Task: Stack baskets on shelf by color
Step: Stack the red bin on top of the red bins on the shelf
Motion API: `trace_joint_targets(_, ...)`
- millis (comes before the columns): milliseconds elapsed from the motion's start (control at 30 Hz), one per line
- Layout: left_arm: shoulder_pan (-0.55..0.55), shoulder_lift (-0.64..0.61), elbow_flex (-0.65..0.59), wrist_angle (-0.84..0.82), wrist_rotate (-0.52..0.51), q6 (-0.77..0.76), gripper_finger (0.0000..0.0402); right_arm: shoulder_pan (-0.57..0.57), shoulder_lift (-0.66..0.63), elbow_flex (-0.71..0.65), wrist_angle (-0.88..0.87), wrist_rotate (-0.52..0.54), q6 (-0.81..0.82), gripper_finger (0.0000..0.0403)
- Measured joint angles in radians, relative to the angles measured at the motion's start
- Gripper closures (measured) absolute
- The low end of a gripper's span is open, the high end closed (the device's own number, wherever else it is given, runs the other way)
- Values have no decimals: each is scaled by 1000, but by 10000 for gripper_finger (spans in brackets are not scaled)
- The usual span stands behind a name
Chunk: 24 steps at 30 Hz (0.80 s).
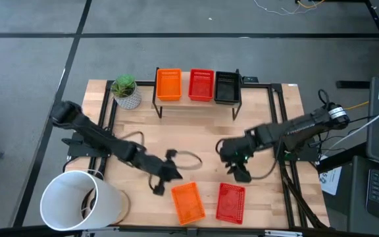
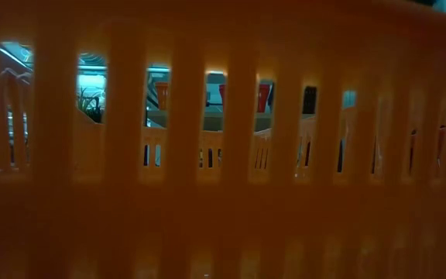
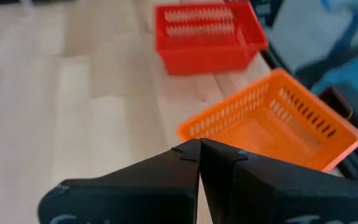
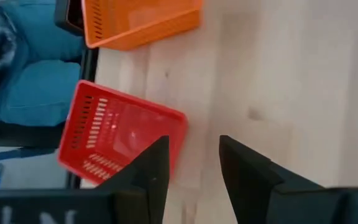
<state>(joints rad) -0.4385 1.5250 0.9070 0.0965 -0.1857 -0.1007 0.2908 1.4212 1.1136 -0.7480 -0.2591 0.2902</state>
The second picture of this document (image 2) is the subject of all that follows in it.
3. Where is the green succulent plant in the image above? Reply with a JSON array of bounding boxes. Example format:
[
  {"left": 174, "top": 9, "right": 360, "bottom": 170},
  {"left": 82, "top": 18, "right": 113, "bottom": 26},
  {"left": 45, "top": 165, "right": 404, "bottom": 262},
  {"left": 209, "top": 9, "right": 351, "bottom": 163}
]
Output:
[{"left": 76, "top": 87, "right": 104, "bottom": 124}]

